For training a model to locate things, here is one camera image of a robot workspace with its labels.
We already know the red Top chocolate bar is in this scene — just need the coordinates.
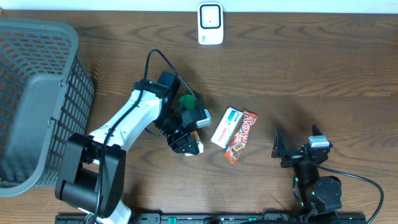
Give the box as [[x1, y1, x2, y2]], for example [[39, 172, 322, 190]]
[[224, 110, 259, 165]]

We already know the black camera cable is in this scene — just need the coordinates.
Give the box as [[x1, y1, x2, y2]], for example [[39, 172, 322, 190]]
[[83, 49, 198, 224], [310, 152, 385, 224]]

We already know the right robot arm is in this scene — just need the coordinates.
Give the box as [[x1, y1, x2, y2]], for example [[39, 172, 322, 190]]
[[271, 124, 342, 215]]

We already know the white Panadol box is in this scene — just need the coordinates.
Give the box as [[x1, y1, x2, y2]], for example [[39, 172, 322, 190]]
[[211, 107, 243, 149]]

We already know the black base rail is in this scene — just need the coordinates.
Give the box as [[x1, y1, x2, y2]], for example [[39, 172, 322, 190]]
[[55, 212, 368, 224]]

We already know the black right camera cable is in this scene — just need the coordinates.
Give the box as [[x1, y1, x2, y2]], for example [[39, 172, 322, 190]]
[[310, 152, 385, 224]]

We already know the white barcode scanner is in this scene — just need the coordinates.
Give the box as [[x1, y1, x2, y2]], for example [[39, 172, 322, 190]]
[[197, 2, 224, 45]]

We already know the grey plastic basket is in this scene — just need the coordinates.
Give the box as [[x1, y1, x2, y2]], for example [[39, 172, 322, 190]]
[[1, 18, 95, 197]]

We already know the green lid jar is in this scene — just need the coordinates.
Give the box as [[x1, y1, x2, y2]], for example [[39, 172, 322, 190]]
[[178, 95, 196, 113]]

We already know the black left camera cable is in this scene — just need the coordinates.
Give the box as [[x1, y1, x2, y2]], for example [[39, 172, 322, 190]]
[[83, 49, 198, 224]]

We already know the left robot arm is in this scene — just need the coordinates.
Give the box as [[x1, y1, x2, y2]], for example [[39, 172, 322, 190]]
[[55, 72, 211, 223]]

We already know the orange small snack box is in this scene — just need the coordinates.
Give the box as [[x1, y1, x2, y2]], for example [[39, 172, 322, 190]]
[[183, 131, 204, 156]]

